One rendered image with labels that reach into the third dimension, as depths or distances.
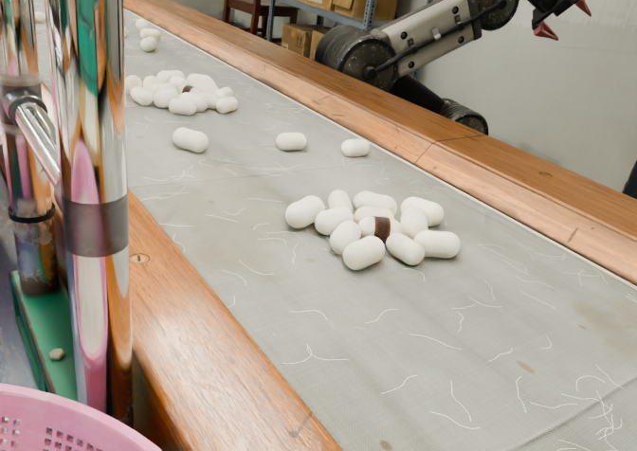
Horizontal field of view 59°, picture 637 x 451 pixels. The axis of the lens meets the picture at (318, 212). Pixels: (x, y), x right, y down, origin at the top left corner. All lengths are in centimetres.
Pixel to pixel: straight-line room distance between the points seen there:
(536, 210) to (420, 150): 15
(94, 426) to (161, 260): 12
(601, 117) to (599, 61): 24
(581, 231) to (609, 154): 216
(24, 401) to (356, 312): 19
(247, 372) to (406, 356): 10
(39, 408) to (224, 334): 9
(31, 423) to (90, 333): 4
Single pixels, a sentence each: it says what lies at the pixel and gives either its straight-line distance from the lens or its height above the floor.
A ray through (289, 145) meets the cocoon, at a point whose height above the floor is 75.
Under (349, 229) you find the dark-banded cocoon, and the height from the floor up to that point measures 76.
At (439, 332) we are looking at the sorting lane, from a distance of 35.
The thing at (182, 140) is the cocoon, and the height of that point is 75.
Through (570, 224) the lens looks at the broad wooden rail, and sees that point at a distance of 52.
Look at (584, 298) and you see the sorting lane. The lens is 44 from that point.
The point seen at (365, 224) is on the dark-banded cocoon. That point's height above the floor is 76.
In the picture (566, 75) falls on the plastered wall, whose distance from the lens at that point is 277.
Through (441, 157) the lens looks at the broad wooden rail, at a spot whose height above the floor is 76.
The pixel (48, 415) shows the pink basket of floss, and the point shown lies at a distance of 25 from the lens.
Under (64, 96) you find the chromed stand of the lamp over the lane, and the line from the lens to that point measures 20.
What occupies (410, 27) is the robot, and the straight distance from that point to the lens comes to 110.
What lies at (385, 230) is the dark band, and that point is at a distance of 42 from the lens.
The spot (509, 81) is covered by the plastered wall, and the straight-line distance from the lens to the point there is 296.
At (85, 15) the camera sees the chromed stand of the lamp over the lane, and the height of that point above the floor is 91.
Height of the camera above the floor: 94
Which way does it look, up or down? 26 degrees down
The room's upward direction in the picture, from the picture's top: 8 degrees clockwise
